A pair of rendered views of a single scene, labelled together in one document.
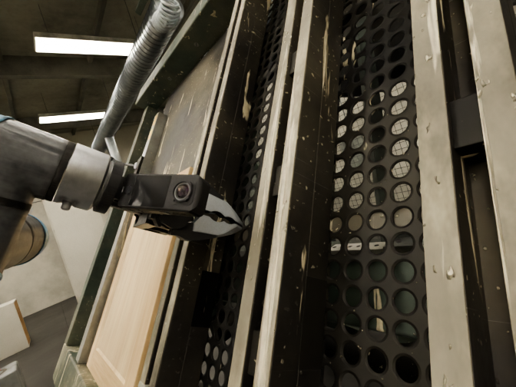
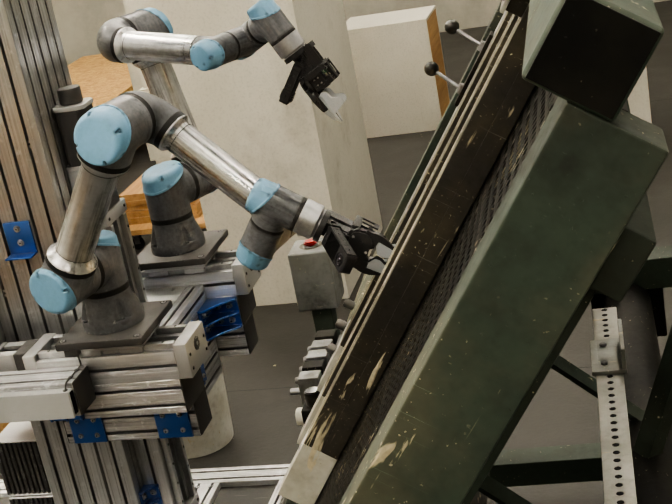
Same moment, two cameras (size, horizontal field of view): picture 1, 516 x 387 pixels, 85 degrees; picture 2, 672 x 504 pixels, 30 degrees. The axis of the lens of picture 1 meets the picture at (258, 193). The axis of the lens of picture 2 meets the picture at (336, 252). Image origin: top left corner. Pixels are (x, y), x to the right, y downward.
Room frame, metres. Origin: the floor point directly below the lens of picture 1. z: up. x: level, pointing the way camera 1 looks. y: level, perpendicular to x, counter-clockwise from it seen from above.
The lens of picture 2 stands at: (-1.06, -1.78, 2.13)
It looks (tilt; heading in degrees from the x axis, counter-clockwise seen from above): 20 degrees down; 54
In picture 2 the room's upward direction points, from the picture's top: 11 degrees counter-clockwise
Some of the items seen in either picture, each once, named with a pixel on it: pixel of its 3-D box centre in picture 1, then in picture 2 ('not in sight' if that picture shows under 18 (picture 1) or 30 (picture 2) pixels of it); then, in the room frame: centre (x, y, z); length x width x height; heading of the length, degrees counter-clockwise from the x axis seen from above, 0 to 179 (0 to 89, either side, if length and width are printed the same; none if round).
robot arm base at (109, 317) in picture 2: not in sight; (109, 302); (0.17, 0.83, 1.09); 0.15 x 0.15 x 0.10
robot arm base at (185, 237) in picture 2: not in sight; (174, 229); (0.56, 1.14, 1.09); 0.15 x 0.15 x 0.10
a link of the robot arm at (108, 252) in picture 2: not in sight; (95, 259); (0.17, 0.83, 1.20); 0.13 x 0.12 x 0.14; 26
